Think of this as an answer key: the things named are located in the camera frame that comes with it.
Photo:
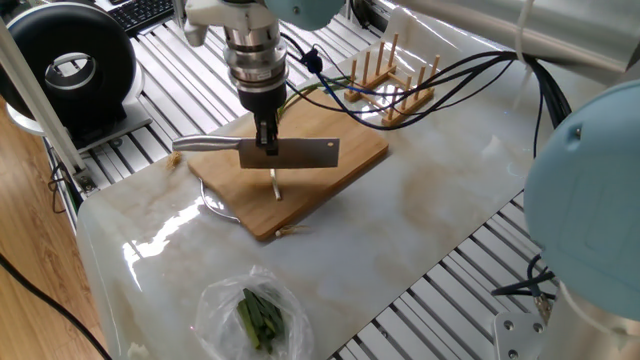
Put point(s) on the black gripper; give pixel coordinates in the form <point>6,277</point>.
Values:
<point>262,105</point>

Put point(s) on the steel cleaver knife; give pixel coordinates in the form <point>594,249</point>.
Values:
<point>300,152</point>

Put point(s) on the green garlic stalk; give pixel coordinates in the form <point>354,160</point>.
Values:
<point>275,186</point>

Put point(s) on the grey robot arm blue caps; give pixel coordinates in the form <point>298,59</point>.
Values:
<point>590,200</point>

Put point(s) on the cut garlic root end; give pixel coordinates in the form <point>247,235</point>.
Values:
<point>173,159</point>
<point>287,231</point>

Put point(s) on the chopped green garlic leaves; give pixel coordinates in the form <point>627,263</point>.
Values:
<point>255,315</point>

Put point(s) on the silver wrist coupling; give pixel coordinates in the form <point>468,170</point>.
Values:
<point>255,60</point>

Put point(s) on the wooden peg dish rack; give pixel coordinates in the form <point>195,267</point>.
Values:
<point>400,114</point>

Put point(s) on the black keyboard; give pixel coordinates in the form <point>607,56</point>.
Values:
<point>142,12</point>

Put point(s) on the clear plastic bag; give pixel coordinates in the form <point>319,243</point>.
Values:
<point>215,310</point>

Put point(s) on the aluminium frame post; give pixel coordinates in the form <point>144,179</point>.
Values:
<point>179,12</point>
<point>45,110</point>

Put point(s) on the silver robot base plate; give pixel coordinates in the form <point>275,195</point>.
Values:
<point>520,335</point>

